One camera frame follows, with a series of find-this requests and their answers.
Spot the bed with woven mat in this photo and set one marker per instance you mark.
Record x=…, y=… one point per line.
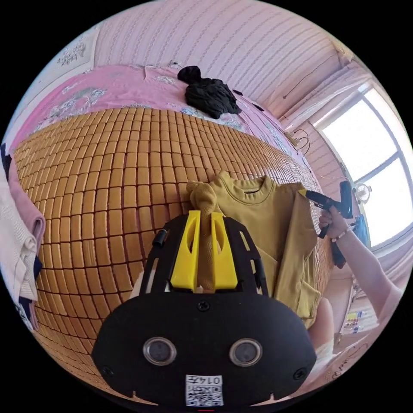
x=96, y=193

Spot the person's right hand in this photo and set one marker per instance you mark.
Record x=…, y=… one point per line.
x=334, y=224

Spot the person's right forearm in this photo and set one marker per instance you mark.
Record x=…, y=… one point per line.
x=371, y=274

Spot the yellow long sleeve shirt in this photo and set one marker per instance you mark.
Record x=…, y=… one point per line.
x=267, y=226

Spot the window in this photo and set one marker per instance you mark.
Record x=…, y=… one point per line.
x=371, y=151

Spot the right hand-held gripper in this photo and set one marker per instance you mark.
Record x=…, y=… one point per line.
x=322, y=201

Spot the person's body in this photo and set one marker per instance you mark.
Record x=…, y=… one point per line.
x=322, y=326

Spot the pile of clothes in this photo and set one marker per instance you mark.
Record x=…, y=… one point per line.
x=19, y=245

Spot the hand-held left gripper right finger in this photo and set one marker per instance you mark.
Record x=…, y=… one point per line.
x=226, y=258

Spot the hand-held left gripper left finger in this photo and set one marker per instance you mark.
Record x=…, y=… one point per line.
x=187, y=255

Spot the black garment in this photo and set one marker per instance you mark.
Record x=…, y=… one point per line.
x=209, y=93

